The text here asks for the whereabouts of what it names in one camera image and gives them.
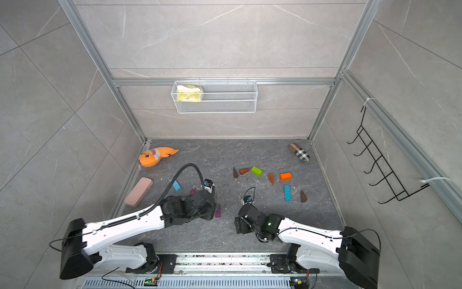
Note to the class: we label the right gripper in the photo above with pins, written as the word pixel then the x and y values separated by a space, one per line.
pixel 240 223

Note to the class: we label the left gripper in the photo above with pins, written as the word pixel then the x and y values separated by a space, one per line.
pixel 210 214

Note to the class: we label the light green block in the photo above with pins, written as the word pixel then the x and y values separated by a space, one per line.
pixel 256 171

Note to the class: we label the light blue block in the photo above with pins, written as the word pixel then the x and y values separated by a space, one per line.
pixel 176 185

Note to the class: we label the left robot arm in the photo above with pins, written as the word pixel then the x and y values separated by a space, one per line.
pixel 86 246

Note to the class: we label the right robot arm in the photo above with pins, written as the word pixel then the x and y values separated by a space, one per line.
pixel 347 252

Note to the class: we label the reddish brown wedge block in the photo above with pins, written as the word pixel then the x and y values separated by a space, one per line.
pixel 244 171

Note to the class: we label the orange brown wedge block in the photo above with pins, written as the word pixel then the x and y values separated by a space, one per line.
pixel 271 178

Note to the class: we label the teal flat block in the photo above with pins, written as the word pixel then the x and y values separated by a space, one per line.
pixel 287 193

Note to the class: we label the orange rectangular block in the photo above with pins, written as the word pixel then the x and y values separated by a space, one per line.
pixel 285 176

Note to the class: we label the orange fish plush toy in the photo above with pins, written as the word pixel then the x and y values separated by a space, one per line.
pixel 152 157

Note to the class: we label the plaid brown case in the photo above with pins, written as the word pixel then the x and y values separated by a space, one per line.
pixel 299 152

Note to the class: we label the yellow white cloth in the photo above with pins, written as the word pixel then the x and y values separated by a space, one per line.
pixel 189 93

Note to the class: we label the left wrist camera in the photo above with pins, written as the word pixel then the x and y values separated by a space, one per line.
pixel 209 186

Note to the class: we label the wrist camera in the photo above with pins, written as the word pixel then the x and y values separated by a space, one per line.
pixel 209 186
pixel 247 200

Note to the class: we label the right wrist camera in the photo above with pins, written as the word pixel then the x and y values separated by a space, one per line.
pixel 247 200

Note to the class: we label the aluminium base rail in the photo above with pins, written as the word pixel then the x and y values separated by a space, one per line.
pixel 219 270

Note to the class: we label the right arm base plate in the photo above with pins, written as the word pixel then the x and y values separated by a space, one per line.
pixel 280 263

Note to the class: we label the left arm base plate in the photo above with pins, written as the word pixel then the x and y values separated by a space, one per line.
pixel 165 262

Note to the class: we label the white wire mesh basket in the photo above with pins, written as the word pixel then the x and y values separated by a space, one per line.
pixel 220 96

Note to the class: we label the black wire hook rack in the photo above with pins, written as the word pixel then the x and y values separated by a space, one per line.
pixel 381 165

